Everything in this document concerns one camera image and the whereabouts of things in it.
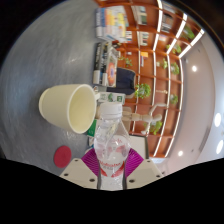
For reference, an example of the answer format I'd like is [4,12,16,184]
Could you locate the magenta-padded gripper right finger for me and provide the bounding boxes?
[123,148,164,190]

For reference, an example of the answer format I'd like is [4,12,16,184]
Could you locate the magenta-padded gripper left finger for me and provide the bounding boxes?
[59,148,102,190]

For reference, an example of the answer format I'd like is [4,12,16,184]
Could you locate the clear plastic water bottle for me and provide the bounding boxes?
[93,101,132,192]

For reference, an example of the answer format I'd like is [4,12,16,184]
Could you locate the flat round red coaster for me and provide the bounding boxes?
[53,145,72,169]

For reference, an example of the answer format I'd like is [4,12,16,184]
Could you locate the beige chair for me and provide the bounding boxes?
[128,134,150,160]

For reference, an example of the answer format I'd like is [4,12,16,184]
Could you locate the green white box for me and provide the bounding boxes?
[86,118,99,138]

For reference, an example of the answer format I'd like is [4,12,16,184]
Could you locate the wooden artist mannequin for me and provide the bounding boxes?
[121,102,168,136]

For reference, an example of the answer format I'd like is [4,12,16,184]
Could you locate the cream plastic cup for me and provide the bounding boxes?
[38,83,100,135]

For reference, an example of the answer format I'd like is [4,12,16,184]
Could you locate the tall white green carton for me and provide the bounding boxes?
[98,91,126,105]

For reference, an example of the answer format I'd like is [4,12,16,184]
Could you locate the dark blue chair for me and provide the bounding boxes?
[106,67,137,96]

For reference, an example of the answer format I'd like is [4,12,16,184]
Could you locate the round ceiling lights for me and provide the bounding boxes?
[176,64,224,158]

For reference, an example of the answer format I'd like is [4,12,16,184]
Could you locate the wooden wall shelf unit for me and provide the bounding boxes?
[94,0,206,159]

